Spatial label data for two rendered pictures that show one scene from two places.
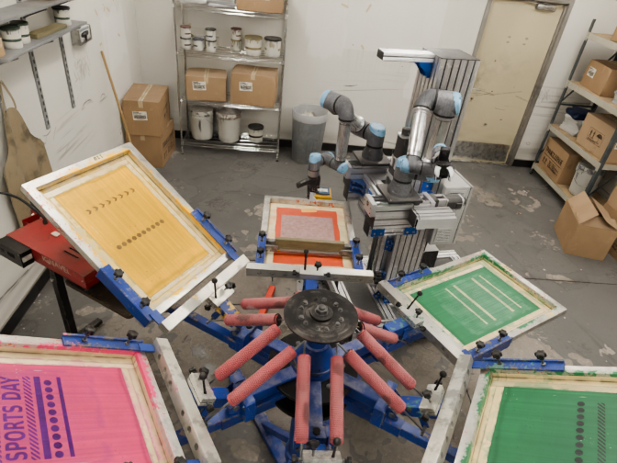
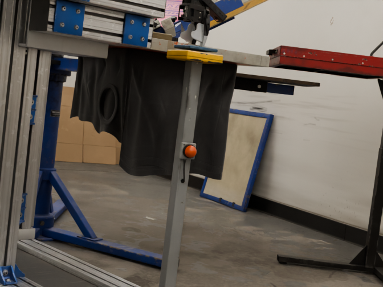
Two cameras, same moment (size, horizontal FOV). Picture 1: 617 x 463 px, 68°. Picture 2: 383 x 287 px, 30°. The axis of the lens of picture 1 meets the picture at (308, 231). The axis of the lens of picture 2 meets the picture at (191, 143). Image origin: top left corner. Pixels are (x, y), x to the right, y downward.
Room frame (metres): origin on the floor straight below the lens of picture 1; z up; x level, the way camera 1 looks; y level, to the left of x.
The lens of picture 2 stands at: (4.94, -1.02, 0.83)
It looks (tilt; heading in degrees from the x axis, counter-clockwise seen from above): 4 degrees down; 154
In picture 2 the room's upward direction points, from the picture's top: 7 degrees clockwise
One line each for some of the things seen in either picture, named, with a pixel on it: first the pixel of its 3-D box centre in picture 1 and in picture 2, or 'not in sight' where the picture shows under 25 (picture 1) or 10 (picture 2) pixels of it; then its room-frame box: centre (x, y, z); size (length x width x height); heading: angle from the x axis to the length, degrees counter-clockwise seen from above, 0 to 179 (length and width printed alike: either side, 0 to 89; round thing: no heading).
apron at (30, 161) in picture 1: (23, 155); not in sight; (2.74, 2.00, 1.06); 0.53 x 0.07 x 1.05; 5
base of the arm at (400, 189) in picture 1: (400, 185); not in sight; (2.50, -0.53, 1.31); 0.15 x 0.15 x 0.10
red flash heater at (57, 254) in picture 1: (82, 239); (332, 64); (1.91, 1.20, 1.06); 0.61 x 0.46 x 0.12; 65
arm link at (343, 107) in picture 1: (343, 136); not in sight; (2.72, -0.15, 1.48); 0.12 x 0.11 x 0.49; 138
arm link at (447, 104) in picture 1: (437, 138); not in sight; (2.49, -0.66, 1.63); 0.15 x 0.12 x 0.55; 83
